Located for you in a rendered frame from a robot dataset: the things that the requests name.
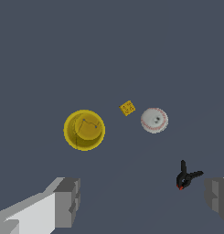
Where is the small yellow cube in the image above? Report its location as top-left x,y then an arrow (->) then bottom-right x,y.
118,100 -> 136,117

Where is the white baseball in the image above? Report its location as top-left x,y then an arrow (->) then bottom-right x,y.
140,106 -> 169,134

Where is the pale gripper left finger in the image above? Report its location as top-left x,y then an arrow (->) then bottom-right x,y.
0,176 -> 81,234

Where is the yellow bowl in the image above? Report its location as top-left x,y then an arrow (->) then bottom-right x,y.
63,109 -> 106,152

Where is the black spring clamp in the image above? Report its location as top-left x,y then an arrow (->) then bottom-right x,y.
176,159 -> 205,191

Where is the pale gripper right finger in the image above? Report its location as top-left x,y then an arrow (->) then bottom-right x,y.
203,176 -> 224,226

